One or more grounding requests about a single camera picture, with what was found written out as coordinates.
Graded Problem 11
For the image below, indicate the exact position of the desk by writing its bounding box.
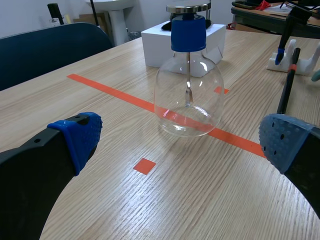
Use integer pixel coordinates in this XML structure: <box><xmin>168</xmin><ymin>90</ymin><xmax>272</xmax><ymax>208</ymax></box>
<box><xmin>230</xmin><ymin>0</ymin><xmax>320</xmax><ymax>40</ymax></box>

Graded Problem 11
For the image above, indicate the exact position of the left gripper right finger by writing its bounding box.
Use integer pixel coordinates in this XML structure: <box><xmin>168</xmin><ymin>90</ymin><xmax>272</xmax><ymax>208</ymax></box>
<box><xmin>258</xmin><ymin>113</ymin><xmax>320</xmax><ymax>219</ymax></box>

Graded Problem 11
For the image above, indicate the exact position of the white moulded stand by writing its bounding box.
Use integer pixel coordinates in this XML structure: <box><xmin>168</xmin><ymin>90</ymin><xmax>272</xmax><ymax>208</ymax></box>
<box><xmin>266</xmin><ymin>38</ymin><xmax>320</xmax><ymax>77</ymax></box>

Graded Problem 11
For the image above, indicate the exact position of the white box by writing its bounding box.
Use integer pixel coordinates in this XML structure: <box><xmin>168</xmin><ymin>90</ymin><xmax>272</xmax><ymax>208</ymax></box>
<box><xmin>140</xmin><ymin>23</ymin><xmax>227</xmax><ymax>79</ymax></box>

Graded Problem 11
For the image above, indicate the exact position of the white wash basin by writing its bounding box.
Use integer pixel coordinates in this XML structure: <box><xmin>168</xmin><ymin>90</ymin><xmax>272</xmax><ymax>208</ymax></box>
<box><xmin>84</xmin><ymin>0</ymin><xmax>141</xmax><ymax>47</ymax></box>

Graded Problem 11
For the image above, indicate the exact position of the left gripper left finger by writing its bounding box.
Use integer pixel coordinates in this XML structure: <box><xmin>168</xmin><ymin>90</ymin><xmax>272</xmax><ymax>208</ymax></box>
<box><xmin>0</xmin><ymin>112</ymin><xmax>104</xmax><ymax>240</ymax></box>

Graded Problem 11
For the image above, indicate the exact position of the long black rod red band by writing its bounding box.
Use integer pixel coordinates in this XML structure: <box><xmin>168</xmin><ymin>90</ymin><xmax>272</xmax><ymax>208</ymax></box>
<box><xmin>276</xmin><ymin>47</ymin><xmax>302</xmax><ymax>115</ymax></box>

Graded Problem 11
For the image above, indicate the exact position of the clear glass flask blue stopper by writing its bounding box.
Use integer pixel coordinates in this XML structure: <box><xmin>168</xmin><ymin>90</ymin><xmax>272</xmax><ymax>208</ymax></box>
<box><xmin>153</xmin><ymin>3</ymin><xmax>225</xmax><ymax>139</ymax></box>

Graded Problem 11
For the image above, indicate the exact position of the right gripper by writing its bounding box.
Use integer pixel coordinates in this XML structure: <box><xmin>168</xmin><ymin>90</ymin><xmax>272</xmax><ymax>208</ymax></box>
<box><xmin>274</xmin><ymin>5</ymin><xmax>320</xmax><ymax>82</ymax></box>

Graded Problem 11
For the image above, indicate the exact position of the dark blue chair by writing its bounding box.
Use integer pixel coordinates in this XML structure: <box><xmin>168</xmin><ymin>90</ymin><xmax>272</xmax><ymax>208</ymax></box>
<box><xmin>0</xmin><ymin>22</ymin><xmax>115</xmax><ymax>92</ymax></box>

